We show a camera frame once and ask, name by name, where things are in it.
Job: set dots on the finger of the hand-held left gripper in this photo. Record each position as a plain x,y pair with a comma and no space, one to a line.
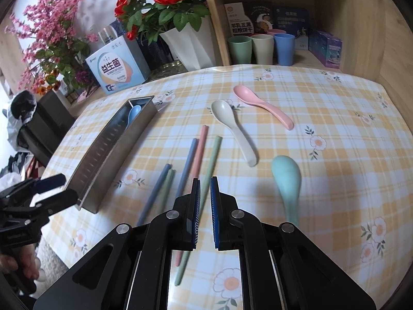
48,182
61,197

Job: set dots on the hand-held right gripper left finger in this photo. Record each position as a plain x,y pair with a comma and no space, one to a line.
195,214

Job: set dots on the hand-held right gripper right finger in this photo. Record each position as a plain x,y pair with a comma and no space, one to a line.
214,214

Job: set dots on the green chopstick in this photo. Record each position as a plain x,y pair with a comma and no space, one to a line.
169,179
213,161

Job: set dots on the blue chopstick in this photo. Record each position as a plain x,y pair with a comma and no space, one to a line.
188,161
155,193

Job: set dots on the long metal utensil tray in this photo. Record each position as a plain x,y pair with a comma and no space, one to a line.
96,168

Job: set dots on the pink chopstick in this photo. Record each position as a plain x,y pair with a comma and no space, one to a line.
200,148

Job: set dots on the green spoon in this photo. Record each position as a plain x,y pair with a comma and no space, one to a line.
285,174

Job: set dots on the beige spoon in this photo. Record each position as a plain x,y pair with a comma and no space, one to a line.
222,111

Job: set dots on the pink spoon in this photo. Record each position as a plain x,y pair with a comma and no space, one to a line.
245,93

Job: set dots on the person's left hand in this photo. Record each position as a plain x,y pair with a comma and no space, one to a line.
29,266

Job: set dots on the pile of clothes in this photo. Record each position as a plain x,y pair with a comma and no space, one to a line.
16,164

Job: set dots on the black chair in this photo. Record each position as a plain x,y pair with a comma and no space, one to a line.
48,126

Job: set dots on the black and white jacket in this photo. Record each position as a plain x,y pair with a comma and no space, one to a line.
19,103

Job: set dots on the small pink box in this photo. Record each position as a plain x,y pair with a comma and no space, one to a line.
82,95

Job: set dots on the yellow plaid floral tablecloth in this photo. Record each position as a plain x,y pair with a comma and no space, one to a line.
322,200

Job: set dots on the light blue spoon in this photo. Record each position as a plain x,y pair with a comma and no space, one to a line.
134,113

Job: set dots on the light blue printed box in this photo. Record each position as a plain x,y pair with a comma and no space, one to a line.
116,67

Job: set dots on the gold glass dish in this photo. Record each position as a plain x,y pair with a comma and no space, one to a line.
167,69

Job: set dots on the pink blossom plant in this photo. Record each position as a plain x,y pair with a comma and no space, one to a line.
48,32

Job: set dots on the metal tumbler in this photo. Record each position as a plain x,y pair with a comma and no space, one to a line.
108,35

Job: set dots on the green cup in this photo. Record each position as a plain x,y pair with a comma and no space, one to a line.
239,50

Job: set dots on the red roses in white vase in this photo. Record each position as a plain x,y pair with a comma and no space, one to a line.
190,46

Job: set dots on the beige cup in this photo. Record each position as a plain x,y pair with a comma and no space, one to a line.
262,50

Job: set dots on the blue cup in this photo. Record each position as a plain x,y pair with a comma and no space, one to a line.
284,50

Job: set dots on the wooden shelf unit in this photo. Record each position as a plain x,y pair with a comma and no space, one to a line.
219,22

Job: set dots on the pink cup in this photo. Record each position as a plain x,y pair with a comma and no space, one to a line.
276,32

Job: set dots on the white and black snack box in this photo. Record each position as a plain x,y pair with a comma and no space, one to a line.
237,19

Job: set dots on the purple box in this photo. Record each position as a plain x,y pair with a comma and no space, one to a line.
326,48

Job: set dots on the dark illustrated box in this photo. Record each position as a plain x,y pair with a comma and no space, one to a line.
261,16

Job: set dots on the blue and white box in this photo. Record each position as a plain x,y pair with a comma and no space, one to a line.
290,19

